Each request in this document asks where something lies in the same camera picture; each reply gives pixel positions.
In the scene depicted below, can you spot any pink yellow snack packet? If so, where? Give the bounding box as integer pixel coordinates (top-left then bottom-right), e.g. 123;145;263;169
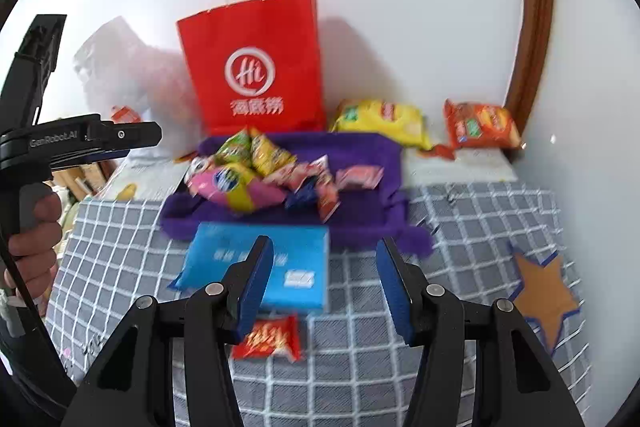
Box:
186;164;286;213

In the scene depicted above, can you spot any red festive snack packet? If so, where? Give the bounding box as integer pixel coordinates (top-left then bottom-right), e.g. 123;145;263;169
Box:
231;315;302;362

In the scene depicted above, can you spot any yellow rice cracker packet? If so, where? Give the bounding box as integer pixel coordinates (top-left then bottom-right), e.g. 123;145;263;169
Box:
250;128;297;178

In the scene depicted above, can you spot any small pink candy packet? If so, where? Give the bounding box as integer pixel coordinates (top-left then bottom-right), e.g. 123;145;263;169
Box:
335;165;384;191

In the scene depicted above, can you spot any pink white dog snack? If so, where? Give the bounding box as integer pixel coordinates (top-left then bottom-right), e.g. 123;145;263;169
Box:
184;156;216;183

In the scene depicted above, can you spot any green orange snack packet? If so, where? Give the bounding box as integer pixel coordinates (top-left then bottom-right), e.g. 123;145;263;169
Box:
215;128;252;168

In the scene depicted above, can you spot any red Toy Story stick snack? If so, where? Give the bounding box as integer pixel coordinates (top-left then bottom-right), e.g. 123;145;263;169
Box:
262;155;330;192

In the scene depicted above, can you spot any blue snack packet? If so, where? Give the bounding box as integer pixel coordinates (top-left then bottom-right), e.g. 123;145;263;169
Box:
284;176;319;211

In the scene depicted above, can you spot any pale pink snack packet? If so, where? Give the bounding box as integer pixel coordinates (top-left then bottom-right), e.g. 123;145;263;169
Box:
316;178;341;223

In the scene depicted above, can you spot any left hand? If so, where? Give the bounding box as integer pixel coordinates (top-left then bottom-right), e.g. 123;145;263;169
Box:
9;194;62;298

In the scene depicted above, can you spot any yellow duck toy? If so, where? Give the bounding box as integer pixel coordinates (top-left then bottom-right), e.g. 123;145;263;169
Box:
116;183;137;202

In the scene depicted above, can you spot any white Miniso plastic bag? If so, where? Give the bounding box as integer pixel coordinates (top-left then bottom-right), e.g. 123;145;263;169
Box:
74;16;204;158

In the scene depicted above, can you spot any orange star patch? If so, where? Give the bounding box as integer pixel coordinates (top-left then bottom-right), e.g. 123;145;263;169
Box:
508;243;580;355

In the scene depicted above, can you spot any red Haidilao paper bag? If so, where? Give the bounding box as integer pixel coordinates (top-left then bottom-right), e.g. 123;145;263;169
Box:
177;0;326;135

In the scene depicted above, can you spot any grey checked bed cover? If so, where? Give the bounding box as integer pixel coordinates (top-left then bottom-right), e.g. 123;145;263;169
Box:
44;183;582;426

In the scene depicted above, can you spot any blue tissue pack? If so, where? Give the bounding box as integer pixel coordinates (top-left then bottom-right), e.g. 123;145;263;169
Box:
169;222;330;313

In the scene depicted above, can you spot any purple towel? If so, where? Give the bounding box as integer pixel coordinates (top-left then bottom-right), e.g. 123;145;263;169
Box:
160;132;433;257

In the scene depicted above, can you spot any yellow chips bag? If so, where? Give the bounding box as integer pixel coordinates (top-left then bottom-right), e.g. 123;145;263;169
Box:
330;98;433;150

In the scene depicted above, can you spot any orange cracker pack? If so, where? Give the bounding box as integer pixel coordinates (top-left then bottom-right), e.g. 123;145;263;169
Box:
444;100;522;150

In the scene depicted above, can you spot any brown wooden door frame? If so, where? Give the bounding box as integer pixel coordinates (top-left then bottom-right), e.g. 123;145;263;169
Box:
506;0;554;133

